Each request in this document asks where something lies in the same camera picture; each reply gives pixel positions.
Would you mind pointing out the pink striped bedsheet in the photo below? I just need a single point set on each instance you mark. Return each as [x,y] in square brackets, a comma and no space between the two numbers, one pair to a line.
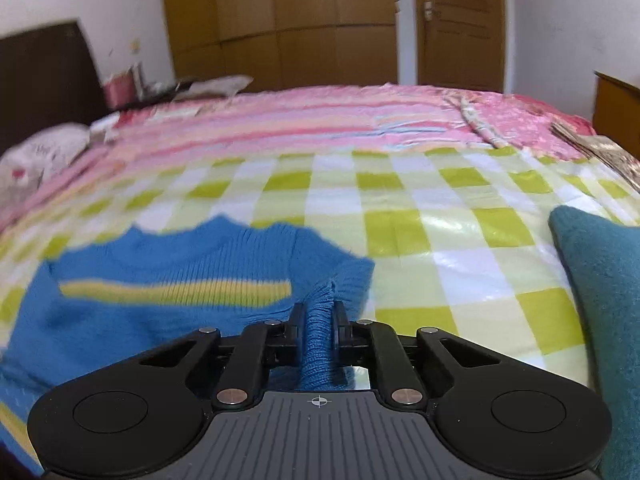
[300,115]

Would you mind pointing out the brown wooden wardrobe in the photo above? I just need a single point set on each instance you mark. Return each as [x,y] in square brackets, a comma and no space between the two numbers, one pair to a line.
[300,20]

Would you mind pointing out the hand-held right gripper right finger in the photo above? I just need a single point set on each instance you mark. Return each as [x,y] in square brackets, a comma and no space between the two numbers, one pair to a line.
[341,330]

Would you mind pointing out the brown patterned cloth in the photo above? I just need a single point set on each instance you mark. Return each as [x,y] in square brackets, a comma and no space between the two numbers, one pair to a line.
[600,147]

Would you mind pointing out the grey dotted pillow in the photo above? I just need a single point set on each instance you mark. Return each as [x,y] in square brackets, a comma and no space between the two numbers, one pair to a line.
[40,155]

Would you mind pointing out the dark nightstand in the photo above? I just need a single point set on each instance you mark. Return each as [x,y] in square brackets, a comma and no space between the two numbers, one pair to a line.
[150,98]

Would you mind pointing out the grey cloth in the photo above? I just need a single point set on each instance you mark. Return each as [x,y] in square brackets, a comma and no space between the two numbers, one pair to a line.
[220,85]

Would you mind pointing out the teal folded cloth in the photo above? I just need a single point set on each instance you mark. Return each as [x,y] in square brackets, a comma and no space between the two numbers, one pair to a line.
[605,300]

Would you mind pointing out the blue knit sweater yellow stripes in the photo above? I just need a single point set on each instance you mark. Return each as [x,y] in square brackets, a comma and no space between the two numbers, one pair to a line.
[150,320]

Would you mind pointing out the steel thermos flask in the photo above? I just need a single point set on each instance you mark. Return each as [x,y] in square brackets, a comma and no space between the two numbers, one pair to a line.
[138,80]

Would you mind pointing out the brown wooden door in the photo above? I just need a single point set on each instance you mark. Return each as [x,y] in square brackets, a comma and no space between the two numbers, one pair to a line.
[460,35]

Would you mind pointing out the pink floral blanket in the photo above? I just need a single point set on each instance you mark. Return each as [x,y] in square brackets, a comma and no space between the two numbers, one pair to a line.
[520,120]

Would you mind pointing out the pink box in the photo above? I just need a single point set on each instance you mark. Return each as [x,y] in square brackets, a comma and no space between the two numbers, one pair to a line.
[117,91]

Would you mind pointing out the wooden shelf desk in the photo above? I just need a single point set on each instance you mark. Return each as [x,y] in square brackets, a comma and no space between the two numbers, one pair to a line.
[617,110]

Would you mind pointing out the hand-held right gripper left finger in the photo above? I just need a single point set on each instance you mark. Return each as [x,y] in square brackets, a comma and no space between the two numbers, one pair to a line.
[298,320]

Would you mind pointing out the dark wooden headboard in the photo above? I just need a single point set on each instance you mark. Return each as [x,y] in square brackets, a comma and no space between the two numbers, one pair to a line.
[40,85]

